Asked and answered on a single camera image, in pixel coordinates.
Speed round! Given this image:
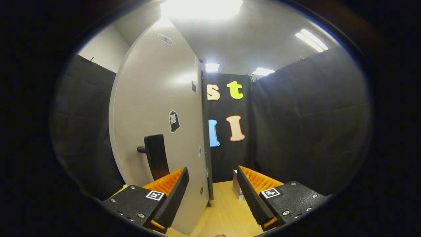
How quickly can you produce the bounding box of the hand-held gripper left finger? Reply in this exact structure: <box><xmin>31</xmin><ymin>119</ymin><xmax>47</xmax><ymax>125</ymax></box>
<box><xmin>101</xmin><ymin>167</ymin><xmax>190</xmax><ymax>234</ymax></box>

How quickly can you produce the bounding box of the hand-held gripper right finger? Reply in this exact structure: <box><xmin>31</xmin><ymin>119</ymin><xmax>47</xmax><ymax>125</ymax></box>
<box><xmin>236</xmin><ymin>166</ymin><xmax>329</xmax><ymax>231</ymax></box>

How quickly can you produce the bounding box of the black door handle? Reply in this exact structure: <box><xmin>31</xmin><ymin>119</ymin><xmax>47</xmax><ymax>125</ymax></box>
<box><xmin>137</xmin><ymin>134</ymin><xmax>170</xmax><ymax>181</ymax></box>

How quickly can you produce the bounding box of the beige cabinet door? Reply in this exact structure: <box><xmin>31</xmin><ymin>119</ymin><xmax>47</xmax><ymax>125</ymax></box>
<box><xmin>109</xmin><ymin>17</ymin><xmax>211</xmax><ymax>236</ymax></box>

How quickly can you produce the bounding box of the dark grey cabinet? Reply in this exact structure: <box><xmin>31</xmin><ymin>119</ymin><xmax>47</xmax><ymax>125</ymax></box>
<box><xmin>200</xmin><ymin>59</ymin><xmax>214</xmax><ymax>200</ymax></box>

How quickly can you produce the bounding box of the black backdrop cloth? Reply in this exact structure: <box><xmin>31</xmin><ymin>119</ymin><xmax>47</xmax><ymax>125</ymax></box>
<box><xmin>49</xmin><ymin>46</ymin><xmax>372</xmax><ymax>201</ymax></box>

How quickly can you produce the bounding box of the long ceiling light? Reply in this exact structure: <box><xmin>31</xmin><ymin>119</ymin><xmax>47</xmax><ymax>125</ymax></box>
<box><xmin>295</xmin><ymin>28</ymin><xmax>329</xmax><ymax>52</ymax></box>

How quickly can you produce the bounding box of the large square ceiling light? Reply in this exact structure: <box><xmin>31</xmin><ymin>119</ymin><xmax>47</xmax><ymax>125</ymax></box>
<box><xmin>160</xmin><ymin>0</ymin><xmax>244</xmax><ymax>20</ymax></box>

